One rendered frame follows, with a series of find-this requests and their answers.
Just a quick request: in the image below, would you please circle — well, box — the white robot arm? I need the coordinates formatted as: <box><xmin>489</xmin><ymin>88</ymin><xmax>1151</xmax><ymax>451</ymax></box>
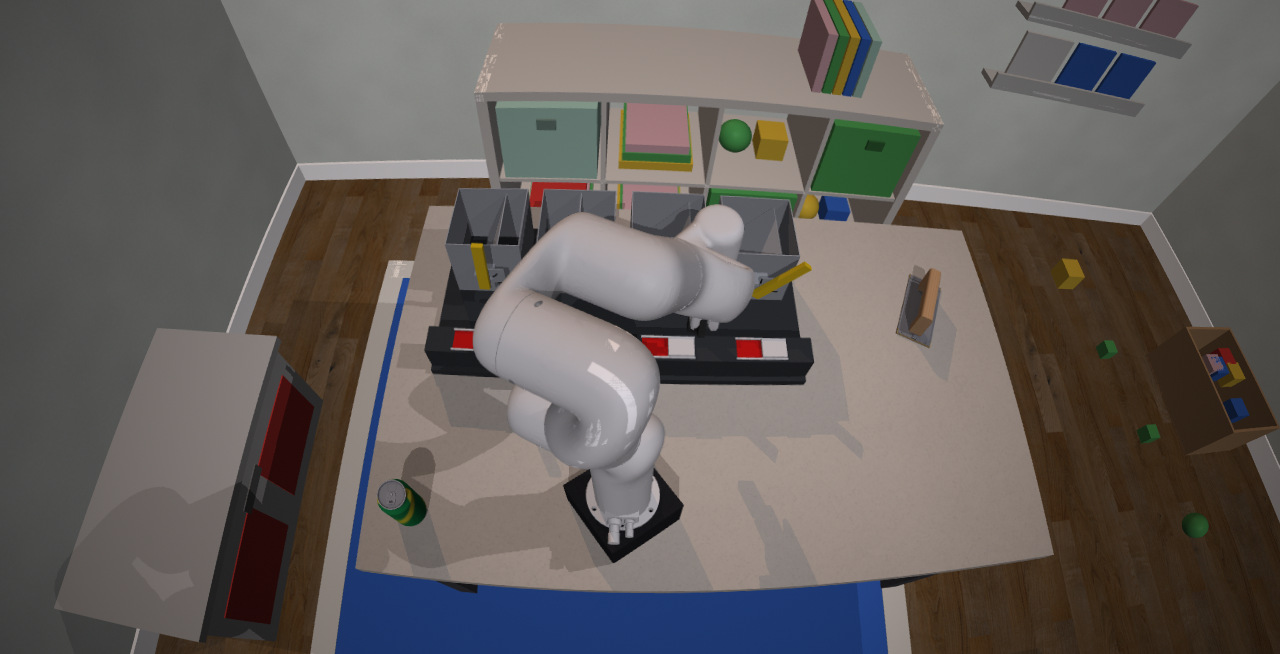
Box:
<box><xmin>474</xmin><ymin>205</ymin><xmax>755</xmax><ymax>545</ymax></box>

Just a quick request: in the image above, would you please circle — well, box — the green drink can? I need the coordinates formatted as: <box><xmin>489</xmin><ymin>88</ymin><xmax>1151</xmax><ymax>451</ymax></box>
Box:
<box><xmin>378</xmin><ymin>479</ymin><xmax>428</xmax><ymax>526</ymax></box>

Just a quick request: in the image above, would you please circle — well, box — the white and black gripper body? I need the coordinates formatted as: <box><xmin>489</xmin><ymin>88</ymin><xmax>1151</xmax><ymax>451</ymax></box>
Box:
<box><xmin>689</xmin><ymin>317</ymin><xmax>719</xmax><ymax>331</ymax></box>

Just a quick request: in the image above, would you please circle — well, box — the sanding float with wooden handle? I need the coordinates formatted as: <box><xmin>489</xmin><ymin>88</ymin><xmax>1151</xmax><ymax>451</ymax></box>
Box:
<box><xmin>896</xmin><ymin>267</ymin><xmax>941</xmax><ymax>348</ymax></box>

